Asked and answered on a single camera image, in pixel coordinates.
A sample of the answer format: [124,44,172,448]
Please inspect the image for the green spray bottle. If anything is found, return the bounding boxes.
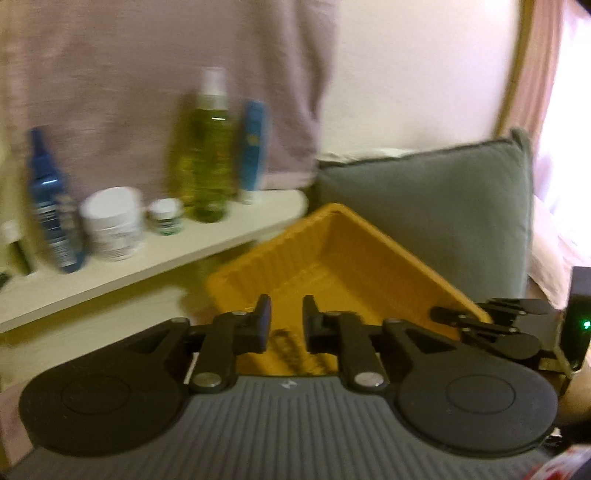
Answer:
[178,67,234,223]

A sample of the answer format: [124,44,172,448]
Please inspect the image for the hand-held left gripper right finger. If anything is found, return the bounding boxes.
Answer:
[301,295,462,394]

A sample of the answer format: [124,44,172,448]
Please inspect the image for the pink towel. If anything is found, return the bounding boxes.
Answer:
[0,0,340,199]

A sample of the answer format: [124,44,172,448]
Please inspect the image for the grey cushion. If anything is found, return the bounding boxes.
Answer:
[314,129,536,303]

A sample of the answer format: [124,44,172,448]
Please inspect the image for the pink curtain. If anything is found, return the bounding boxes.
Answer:
[499,0,571,139]

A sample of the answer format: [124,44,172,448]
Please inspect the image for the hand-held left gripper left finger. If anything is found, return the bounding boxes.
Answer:
[122,294,273,395]

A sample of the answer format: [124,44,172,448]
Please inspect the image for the white shelf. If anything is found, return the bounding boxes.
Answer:
[0,189,309,334]

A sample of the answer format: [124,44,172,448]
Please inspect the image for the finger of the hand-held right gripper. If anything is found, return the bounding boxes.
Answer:
[475,298,551,324]
[430,306,542,361]

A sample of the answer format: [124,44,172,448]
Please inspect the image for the blue white tube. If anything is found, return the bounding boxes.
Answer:
[236,99,269,205]

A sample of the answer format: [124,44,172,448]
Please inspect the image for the small green white jar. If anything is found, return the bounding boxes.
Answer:
[148,198,184,236]

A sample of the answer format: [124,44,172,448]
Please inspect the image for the blue spray bottle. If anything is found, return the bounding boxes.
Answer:
[27,128,86,274]

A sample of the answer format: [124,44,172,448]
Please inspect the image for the red white packet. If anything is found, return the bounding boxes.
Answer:
[526,445,591,480]

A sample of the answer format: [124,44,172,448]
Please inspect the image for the yellow plastic tray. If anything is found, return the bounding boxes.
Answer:
[205,203,492,377]

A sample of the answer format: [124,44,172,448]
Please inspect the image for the small dark white bottle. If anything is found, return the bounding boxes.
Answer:
[0,220,34,278]

